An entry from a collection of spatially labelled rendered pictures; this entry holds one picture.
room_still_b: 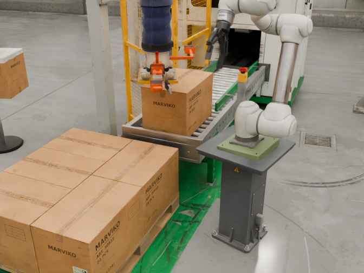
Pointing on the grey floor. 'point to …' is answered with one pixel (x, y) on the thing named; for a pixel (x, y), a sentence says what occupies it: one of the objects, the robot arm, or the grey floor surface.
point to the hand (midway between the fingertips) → (213, 61)
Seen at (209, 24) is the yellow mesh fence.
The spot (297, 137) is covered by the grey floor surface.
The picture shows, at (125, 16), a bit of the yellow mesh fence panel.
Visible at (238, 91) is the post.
